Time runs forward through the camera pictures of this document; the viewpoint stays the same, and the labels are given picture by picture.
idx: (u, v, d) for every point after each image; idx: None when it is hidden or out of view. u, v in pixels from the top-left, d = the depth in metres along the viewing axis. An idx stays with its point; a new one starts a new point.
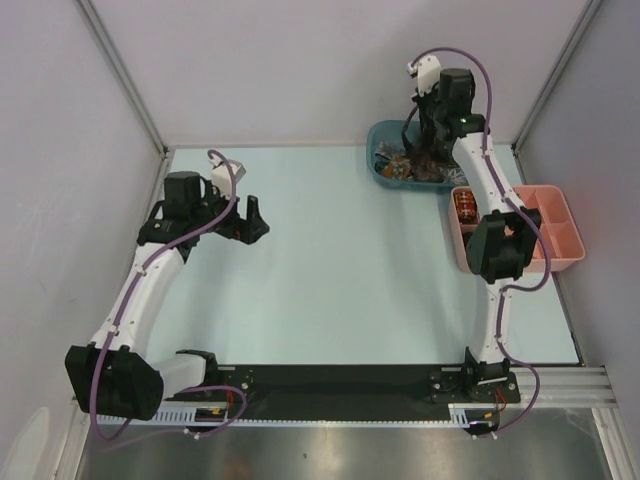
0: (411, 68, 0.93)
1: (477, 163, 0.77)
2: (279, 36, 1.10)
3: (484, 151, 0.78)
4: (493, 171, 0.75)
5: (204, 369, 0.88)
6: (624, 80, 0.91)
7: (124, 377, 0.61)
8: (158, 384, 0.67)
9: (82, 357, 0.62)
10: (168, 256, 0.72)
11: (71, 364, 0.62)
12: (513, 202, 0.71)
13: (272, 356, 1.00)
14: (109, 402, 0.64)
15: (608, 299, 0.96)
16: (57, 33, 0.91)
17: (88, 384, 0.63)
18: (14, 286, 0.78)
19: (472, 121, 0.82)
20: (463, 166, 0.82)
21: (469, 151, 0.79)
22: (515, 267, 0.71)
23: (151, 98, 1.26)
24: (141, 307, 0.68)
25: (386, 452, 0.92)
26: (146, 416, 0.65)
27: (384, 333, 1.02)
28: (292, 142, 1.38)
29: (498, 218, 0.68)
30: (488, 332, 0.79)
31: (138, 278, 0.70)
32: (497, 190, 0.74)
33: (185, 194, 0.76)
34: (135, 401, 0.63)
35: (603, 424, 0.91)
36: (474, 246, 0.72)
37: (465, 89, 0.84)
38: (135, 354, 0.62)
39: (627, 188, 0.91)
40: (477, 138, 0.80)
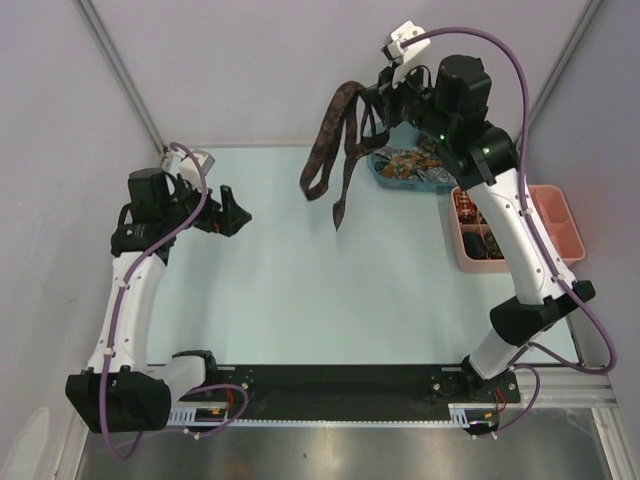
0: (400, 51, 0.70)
1: (514, 225, 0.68)
2: (279, 36, 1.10)
3: (521, 209, 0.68)
4: (537, 238, 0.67)
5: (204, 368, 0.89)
6: (624, 80, 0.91)
7: (130, 396, 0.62)
8: (165, 393, 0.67)
9: (84, 385, 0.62)
10: (147, 264, 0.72)
11: (73, 394, 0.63)
12: (566, 285, 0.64)
13: (272, 356, 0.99)
14: (120, 421, 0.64)
15: (609, 300, 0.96)
16: (57, 33, 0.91)
17: (95, 409, 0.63)
18: (14, 286, 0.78)
19: (494, 141, 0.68)
20: (486, 213, 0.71)
21: (502, 208, 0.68)
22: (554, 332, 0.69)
23: (151, 98, 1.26)
24: (132, 324, 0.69)
25: (386, 451, 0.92)
26: (160, 426, 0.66)
27: (384, 334, 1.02)
28: (292, 142, 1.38)
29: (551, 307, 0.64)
30: (502, 360, 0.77)
31: (122, 293, 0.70)
32: (543, 261, 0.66)
33: (152, 195, 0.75)
34: (146, 415, 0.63)
35: (603, 424, 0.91)
36: (513, 320, 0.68)
37: (480, 100, 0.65)
38: (137, 373, 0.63)
39: (627, 188, 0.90)
40: (509, 183, 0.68)
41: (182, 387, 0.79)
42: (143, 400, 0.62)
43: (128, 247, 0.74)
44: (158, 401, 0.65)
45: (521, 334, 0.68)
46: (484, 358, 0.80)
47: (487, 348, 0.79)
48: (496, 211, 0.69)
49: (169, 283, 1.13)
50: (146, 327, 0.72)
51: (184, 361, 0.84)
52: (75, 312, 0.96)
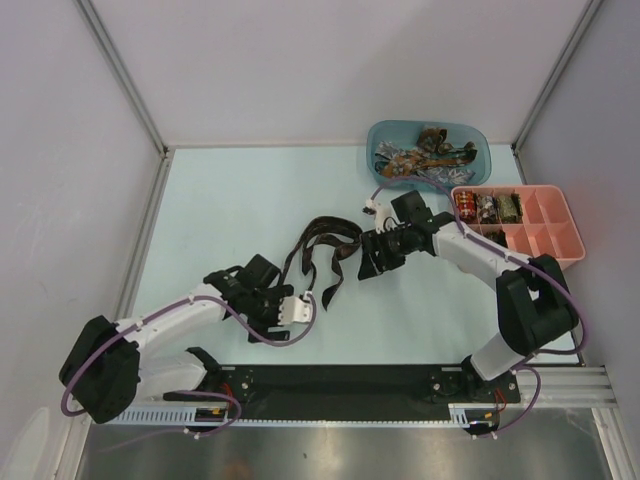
0: (370, 204, 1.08)
1: (462, 244, 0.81)
2: (279, 36, 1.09)
3: (463, 233, 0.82)
4: (485, 243, 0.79)
5: (203, 375, 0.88)
6: (627, 80, 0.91)
7: (110, 369, 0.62)
8: (129, 397, 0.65)
9: (96, 331, 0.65)
10: (215, 305, 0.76)
11: (86, 333, 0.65)
12: (518, 259, 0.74)
13: (273, 358, 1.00)
14: (80, 386, 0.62)
15: (609, 301, 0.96)
16: (56, 33, 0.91)
17: (82, 359, 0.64)
18: (14, 285, 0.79)
19: (438, 223, 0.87)
20: (452, 255, 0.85)
21: (449, 237, 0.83)
22: (561, 326, 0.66)
23: (151, 98, 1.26)
24: (171, 325, 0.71)
25: (386, 452, 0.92)
26: (99, 419, 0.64)
27: (384, 334, 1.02)
28: (292, 143, 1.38)
29: (517, 279, 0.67)
30: (505, 363, 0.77)
31: (183, 301, 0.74)
32: (496, 256, 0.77)
33: (264, 273, 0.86)
34: (100, 398, 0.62)
35: (603, 424, 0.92)
36: (507, 322, 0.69)
37: (415, 200, 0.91)
38: (135, 357, 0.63)
39: (628, 188, 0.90)
40: (450, 227, 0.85)
41: (168, 384, 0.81)
42: (113, 382, 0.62)
43: (217, 283, 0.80)
44: (122, 394, 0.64)
45: (518, 329, 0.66)
46: (486, 357, 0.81)
47: (490, 350, 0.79)
48: (449, 245, 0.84)
49: (169, 284, 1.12)
50: (171, 338, 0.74)
51: (184, 363, 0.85)
52: (75, 312, 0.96)
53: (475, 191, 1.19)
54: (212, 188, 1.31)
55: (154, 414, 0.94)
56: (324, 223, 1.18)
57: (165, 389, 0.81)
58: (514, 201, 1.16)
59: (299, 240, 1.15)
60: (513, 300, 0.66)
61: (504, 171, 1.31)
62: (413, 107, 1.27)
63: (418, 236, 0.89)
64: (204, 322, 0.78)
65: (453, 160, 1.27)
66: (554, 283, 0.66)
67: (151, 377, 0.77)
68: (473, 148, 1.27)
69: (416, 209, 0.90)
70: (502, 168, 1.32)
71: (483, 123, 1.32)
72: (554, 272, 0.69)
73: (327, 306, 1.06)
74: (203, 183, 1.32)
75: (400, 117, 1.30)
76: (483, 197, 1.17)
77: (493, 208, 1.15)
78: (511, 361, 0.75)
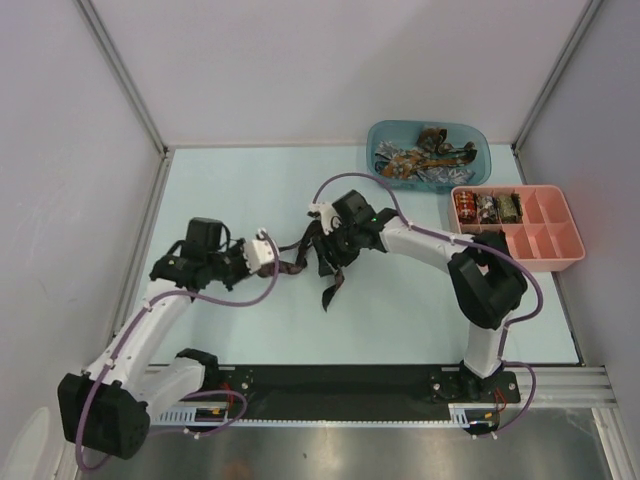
0: (312, 207, 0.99)
1: (409, 238, 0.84)
2: (279, 36, 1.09)
3: (408, 225, 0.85)
4: (429, 232, 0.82)
5: (203, 372, 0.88)
6: (626, 81, 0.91)
7: (111, 416, 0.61)
8: (143, 422, 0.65)
9: (73, 392, 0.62)
10: (174, 296, 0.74)
11: (64, 400, 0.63)
12: (462, 240, 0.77)
13: (273, 357, 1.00)
14: (92, 436, 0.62)
15: (609, 301, 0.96)
16: (56, 33, 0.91)
17: (76, 417, 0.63)
18: (15, 285, 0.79)
19: (382, 219, 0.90)
20: (403, 249, 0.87)
21: (395, 232, 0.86)
22: (514, 293, 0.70)
23: (151, 97, 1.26)
24: (142, 342, 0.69)
25: (386, 452, 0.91)
26: (128, 454, 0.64)
27: (384, 335, 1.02)
28: (292, 142, 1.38)
29: (466, 261, 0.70)
30: (492, 350, 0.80)
31: (141, 313, 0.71)
32: (442, 241, 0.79)
33: (206, 238, 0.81)
34: (118, 445, 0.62)
35: (603, 424, 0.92)
36: (466, 300, 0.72)
37: (356, 200, 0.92)
38: (124, 392, 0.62)
39: (628, 189, 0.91)
40: (393, 222, 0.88)
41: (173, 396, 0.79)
42: (121, 425, 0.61)
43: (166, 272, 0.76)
44: (135, 426, 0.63)
45: (479, 307, 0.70)
46: (477, 353, 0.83)
47: (476, 344, 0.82)
48: (397, 240, 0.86)
49: None
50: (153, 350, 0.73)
51: (183, 364, 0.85)
52: (75, 312, 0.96)
53: (475, 191, 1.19)
54: (212, 188, 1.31)
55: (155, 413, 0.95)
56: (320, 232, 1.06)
57: (175, 399, 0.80)
58: (514, 201, 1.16)
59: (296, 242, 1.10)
60: (467, 280, 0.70)
61: (504, 171, 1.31)
62: (413, 107, 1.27)
63: (366, 237, 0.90)
64: (175, 317, 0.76)
65: (453, 160, 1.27)
66: (499, 255, 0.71)
67: (160, 391, 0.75)
68: (473, 148, 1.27)
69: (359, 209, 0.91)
70: (502, 168, 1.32)
71: (483, 123, 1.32)
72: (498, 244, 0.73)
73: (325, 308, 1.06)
74: (204, 183, 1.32)
75: (400, 117, 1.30)
76: (483, 197, 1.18)
77: (493, 208, 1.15)
78: (493, 343, 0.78)
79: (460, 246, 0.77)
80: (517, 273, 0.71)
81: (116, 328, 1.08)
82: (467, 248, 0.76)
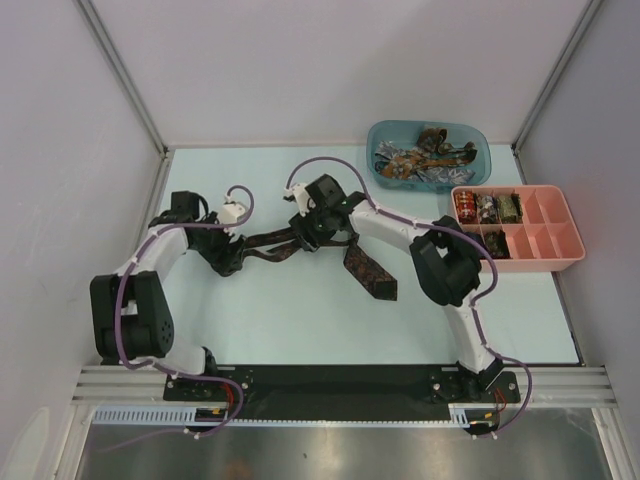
0: (287, 193, 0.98)
1: (376, 220, 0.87)
2: (280, 36, 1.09)
3: (375, 208, 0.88)
4: (393, 214, 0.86)
5: (204, 361, 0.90)
6: (625, 81, 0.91)
7: (146, 299, 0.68)
8: (169, 320, 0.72)
9: (106, 286, 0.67)
10: (176, 232, 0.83)
11: (97, 296, 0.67)
12: (423, 224, 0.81)
13: (273, 357, 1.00)
14: (128, 338, 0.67)
15: (608, 300, 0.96)
16: (56, 32, 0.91)
17: (111, 314, 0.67)
18: (15, 285, 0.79)
19: (352, 203, 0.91)
20: (370, 229, 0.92)
21: (363, 215, 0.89)
22: (469, 273, 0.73)
23: (151, 97, 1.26)
24: (158, 254, 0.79)
25: (386, 452, 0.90)
26: (163, 352, 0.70)
27: (384, 335, 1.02)
28: (292, 142, 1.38)
29: (425, 243, 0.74)
30: (473, 340, 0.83)
31: (151, 239, 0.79)
32: (406, 225, 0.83)
33: (189, 202, 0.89)
34: (154, 333, 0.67)
35: (603, 424, 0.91)
36: (427, 280, 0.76)
37: (328, 183, 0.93)
38: (155, 277, 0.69)
39: (628, 188, 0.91)
40: (362, 204, 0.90)
41: (182, 364, 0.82)
42: (155, 307, 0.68)
43: (160, 223, 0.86)
44: (165, 321, 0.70)
45: (437, 285, 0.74)
46: (464, 348, 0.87)
47: (459, 335, 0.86)
48: (365, 221, 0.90)
49: (170, 283, 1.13)
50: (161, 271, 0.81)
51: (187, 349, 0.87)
52: (76, 312, 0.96)
53: (475, 191, 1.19)
54: (212, 187, 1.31)
55: (154, 414, 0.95)
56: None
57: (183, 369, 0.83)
58: (513, 200, 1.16)
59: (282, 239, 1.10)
60: (426, 261, 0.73)
61: (505, 171, 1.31)
62: (413, 107, 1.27)
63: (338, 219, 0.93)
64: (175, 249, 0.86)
65: (453, 160, 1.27)
66: (455, 235, 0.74)
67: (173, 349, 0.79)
68: (473, 148, 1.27)
69: (330, 192, 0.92)
70: (502, 168, 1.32)
71: (483, 124, 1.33)
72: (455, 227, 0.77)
73: (377, 297, 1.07)
74: (204, 183, 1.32)
75: (400, 117, 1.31)
76: (483, 197, 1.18)
77: (492, 208, 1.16)
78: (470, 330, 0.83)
79: (422, 229, 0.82)
80: (473, 254, 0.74)
81: None
82: (428, 230, 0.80)
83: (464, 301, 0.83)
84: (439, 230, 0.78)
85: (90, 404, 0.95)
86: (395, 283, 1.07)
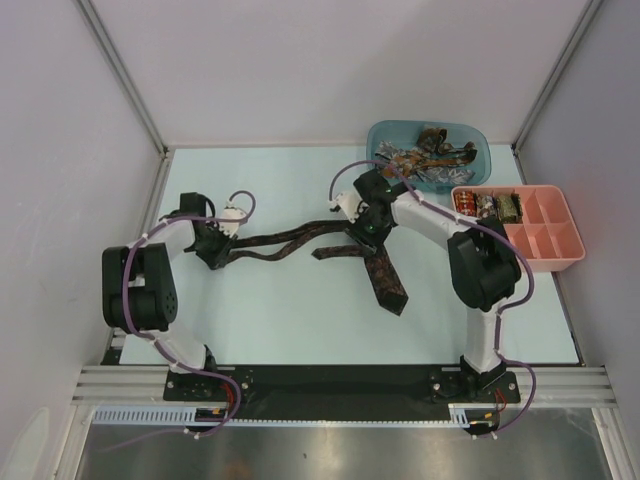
0: (334, 203, 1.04)
1: (418, 211, 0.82)
2: (280, 36, 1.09)
3: (418, 199, 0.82)
4: (435, 207, 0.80)
5: (204, 359, 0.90)
6: (626, 79, 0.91)
7: (154, 268, 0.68)
8: (174, 292, 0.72)
9: (116, 252, 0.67)
10: (185, 224, 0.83)
11: (106, 262, 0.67)
12: (466, 221, 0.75)
13: (272, 357, 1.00)
14: (135, 305, 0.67)
15: (609, 300, 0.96)
16: (56, 32, 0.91)
17: (119, 281, 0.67)
18: (15, 285, 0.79)
19: (395, 192, 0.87)
20: (411, 221, 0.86)
21: (406, 205, 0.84)
22: (507, 280, 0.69)
23: (151, 97, 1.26)
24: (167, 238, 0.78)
25: (386, 452, 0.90)
26: (168, 321, 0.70)
27: (384, 335, 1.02)
28: (291, 142, 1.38)
29: (465, 240, 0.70)
30: (486, 344, 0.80)
31: (161, 226, 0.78)
32: (447, 219, 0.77)
33: (198, 202, 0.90)
34: (159, 301, 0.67)
35: (603, 424, 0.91)
36: (459, 279, 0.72)
37: (372, 177, 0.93)
38: (163, 248, 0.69)
39: (628, 187, 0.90)
40: (406, 196, 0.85)
41: (182, 354, 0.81)
42: (162, 275, 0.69)
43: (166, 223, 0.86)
44: (170, 292, 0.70)
45: (471, 286, 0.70)
46: (474, 348, 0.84)
47: (472, 338, 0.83)
48: (407, 212, 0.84)
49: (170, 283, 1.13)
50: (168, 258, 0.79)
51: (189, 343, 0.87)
52: (76, 312, 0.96)
53: (475, 191, 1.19)
54: (212, 187, 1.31)
55: (154, 414, 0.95)
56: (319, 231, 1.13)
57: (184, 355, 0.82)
58: (514, 200, 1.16)
59: (281, 239, 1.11)
60: (463, 258, 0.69)
61: (505, 171, 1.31)
62: (413, 106, 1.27)
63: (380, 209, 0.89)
64: (183, 239, 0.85)
65: (453, 160, 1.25)
66: (497, 237, 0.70)
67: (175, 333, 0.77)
68: (473, 148, 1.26)
69: (374, 185, 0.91)
70: (502, 168, 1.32)
71: (483, 124, 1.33)
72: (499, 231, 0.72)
73: (381, 305, 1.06)
74: (204, 183, 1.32)
75: (400, 117, 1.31)
76: (483, 197, 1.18)
77: (493, 208, 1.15)
78: (487, 330, 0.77)
79: (464, 226, 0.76)
80: (513, 262, 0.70)
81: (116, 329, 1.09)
82: (469, 229, 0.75)
83: (493, 308, 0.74)
84: (480, 231, 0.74)
85: (90, 404, 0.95)
86: (405, 299, 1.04)
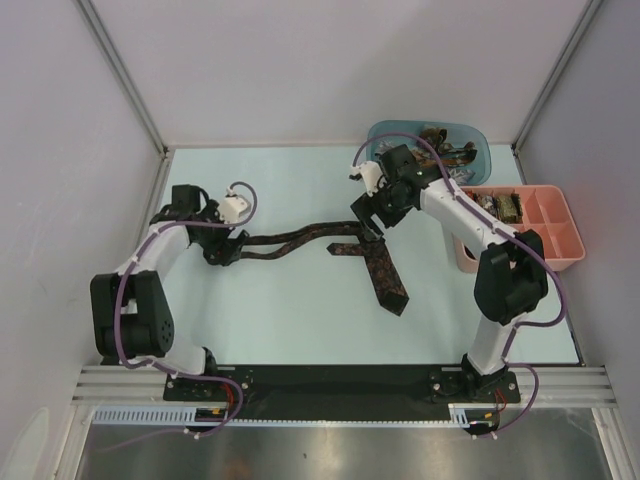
0: (354, 169, 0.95)
1: (452, 207, 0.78)
2: (280, 36, 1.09)
3: (453, 193, 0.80)
4: (472, 209, 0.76)
5: (204, 362, 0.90)
6: (625, 80, 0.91)
7: (147, 300, 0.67)
8: (168, 318, 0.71)
9: (106, 284, 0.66)
10: (176, 229, 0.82)
11: (95, 293, 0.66)
12: (505, 233, 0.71)
13: (272, 357, 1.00)
14: (128, 337, 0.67)
15: (609, 301, 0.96)
16: (56, 31, 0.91)
17: (112, 313, 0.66)
18: (15, 285, 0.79)
19: (428, 177, 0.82)
20: (438, 214, 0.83)
21: (438, 197, 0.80)
22: (532, 298, 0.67)
23: (151, 97, 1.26)
24: (159, 253, 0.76)
25: (386, 451, 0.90)
26: (163, 350, 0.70)
27: (383, 334, 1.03)
28: (291, 142, 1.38)
29: (500, 253, 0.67)
30: (494, 351, 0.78)
31: (153, 237, 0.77)
32: (483, 226, 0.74)
33: (190, 198, 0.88)
34: (153, 332, 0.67)
35: (603, 424, 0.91)
36: (486, 289, 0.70)
37: (403, 153, 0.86)
38: (154, 276, 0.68)
39: (628, 188, 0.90)
40: (440, 185, 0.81)
41: (182, 364, 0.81)
42: (155, 305, 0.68)
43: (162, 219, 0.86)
44: (165, 321, 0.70)
45: (497, 298, 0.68)
46: (480, 350, 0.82)
47: (479, 339, 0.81)
48: (437, 205, 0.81)
49: (171, 282, 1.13)
50: (163, 271, 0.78)
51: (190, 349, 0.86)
52: (76, 312, 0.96)
53: (475, 191, 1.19)
54: (212, 187, 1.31)
55: (154, 413, 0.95)
56: (320, 233, 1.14)
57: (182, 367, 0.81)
58: (514, 200, 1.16)
59: (281, 239, 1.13)
60: (495, 271, 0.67)
61: (504, 171, 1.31)
62: (413, 106, 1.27)
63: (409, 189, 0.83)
64: (176, 248, 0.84)
65: (453, 160, 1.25)
66: (530, 252, 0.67)
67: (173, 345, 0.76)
68: (473, 148, 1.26)
69: (404, 162, 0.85)
70: (502, 168, 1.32)
71: (483, 124, 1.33)
72: (537, 247, 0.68)
73: (381, 305, 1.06)
74: (203, 183, 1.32)
75: (400, 117, 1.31)
76: (483, 197, 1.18)
77: (492, 208, 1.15)
78: (499, 340, 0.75)
79: (500, 236, 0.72)
80: (543, 280, 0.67)
81: None
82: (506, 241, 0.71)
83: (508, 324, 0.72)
84: (516, 244, 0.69)
85: (90, 404, 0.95)
86: (406, 299, 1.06)
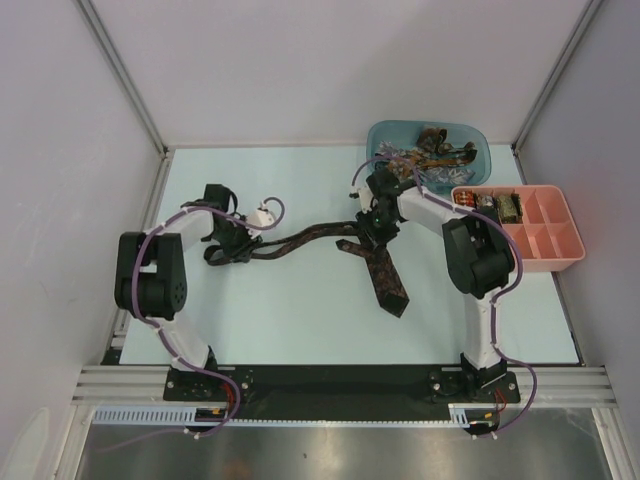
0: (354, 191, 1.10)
1: (421, 203, 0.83)
2: (280, 36, 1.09)
3: (422, 193, 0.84)
4: (435, 200, 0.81)
5: (207, 357, 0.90)
6: (626, 79, 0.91)
7: (165, 260, 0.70)
8: (183, 282, 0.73)
9: (133, 240, 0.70)
10: (202, 213, 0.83)
11: (122, 246, 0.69)
12: (463, 210, 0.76)
13: (272, 357, 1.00)
14: (143, 291, 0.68)
15: (610, 300, 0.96)
16: (56, 31, 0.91)
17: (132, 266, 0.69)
18: (15, 286, 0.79)
19: (404, 188, 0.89)
20: (414, 215, 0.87)
21: (410, 198, 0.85)
22: (500, 271, 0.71)
23: (151, 97, 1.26)
24: (186, 225, 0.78)
25: (387, 452, 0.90)
26: (173, 310, 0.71)
27: (383, 334, 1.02)
28: (291, 142, 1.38)
29: (460, 226, 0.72)
30: (483, 338, 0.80)
31: (181, 214, 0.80)
32: (445, 210, 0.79)
33: (221, 195, 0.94)
34: (167, 290, 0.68)
35: (603, 424, 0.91)
36: (454, 265, 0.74)
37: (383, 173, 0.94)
38: (177, 238, 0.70)
39: (628, 187, 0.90)
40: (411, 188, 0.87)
41: (185, 349, 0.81)
42: (173, 266, 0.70)
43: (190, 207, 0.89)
44: (180, 282, 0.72)
45: (464, 272, 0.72)
46: (472, 344, 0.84)
47: (471, 329, 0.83)
48: (410, 205, 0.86)
49: None
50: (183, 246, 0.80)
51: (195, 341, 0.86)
52: (76, 312, 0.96)
53: (475, 191, 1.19)
54: None
55: (154, 414, 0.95)
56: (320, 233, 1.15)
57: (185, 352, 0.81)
58: (514, 200, 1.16)
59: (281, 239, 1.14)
60: (457, 244, 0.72)
61: (504, 171, 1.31)
62: (413, 106, 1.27)
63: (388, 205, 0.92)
64: (199, 230, 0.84)
65: (453, 160, 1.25)
66: (490, 224, 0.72)
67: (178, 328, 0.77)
68: (473, 148, 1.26)
69: (384, 181, 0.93)
70: (502, 168, 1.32)
71: (483, 123, 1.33)
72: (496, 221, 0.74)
73: (382, 306, 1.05)
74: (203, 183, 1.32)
75: (400, 117, 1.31)
76: (483, 197, 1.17)
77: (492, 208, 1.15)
78: (482, 321, 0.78)
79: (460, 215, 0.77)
80: (507, 251, 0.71)
81: (116, 330, 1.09)
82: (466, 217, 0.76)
83: (486, 297, 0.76)
84: (476, 219, 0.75)
85: (90, 405, 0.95)
86: (406, 300, 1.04)
